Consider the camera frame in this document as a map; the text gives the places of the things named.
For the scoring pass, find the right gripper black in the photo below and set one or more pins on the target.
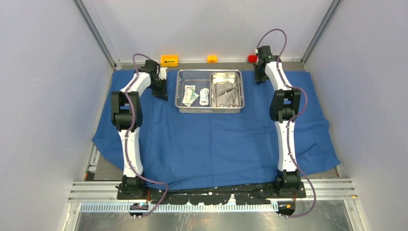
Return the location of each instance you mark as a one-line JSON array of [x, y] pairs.
[[258, 79]]

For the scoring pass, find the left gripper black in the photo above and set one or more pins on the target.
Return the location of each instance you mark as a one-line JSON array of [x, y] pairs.
[[162, 94]]

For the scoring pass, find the green white sterile packet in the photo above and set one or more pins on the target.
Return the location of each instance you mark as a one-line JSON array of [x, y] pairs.
[[190, 96]]

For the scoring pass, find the wire mesh steel tray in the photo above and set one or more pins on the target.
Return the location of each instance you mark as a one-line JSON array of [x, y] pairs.
[[201, 79]]

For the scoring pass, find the blue surgical wrap cloth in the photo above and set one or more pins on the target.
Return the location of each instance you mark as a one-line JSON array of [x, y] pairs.
[[189, 151]]

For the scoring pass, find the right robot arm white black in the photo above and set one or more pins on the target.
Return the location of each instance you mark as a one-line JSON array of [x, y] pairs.
[[283, 108]]

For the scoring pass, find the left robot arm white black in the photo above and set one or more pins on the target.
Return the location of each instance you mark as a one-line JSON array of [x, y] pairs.
[[127, 118]]

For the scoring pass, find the red toy block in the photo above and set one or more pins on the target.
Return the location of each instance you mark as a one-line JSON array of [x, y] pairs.
[[252, 58]]

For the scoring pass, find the yellow toy block large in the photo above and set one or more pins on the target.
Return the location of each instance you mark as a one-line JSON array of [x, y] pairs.
[[169, 60]]

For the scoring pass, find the small steel instrument pan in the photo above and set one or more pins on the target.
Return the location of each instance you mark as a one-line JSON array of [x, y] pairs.
[[226, 77]]

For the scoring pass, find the white gauze roll packet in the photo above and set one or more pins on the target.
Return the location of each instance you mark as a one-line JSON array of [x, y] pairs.
[[204, 97]]

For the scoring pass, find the small orange toy block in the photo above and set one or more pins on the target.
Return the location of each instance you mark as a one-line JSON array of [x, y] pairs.
[[212, 59]]

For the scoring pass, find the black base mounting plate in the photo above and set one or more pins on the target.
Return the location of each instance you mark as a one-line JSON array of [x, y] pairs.
[[248, 194]]

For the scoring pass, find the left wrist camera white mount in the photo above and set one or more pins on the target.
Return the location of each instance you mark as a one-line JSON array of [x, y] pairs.
[[163, 73]]

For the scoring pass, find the aluminium frame post left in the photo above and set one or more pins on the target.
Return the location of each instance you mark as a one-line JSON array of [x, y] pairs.
[[95, 32]]

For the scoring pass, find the aluminium frame rail right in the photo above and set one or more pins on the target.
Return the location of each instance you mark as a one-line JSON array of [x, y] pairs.
[[329, 14]]

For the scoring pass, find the aluminium front rail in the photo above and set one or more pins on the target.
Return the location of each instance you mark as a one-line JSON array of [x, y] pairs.
[[105, 196]]

